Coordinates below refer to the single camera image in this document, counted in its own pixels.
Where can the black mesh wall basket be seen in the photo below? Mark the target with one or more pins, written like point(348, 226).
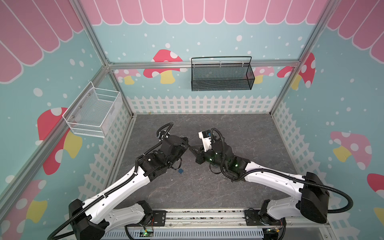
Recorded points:
point(221, 74)

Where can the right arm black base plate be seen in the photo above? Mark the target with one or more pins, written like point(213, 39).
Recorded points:
point(258, 218)

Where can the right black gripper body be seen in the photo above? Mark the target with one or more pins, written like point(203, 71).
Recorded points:
point(201, 154)

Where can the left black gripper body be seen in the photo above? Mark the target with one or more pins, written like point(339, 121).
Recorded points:
point(184, 148)

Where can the white wire wall basket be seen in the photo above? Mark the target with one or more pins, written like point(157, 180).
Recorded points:
point(93, 112)

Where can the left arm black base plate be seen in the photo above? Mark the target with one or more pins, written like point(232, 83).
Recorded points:
point(158, 218)

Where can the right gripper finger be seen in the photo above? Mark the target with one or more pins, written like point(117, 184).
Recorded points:
point(197, 148)
point(197, 154)

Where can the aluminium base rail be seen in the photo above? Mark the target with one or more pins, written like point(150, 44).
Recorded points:
point(179, 218)

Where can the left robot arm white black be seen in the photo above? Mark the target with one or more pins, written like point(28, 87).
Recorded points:
point(92, 218)

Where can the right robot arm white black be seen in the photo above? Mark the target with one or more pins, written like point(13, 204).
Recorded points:
point(307, 197)

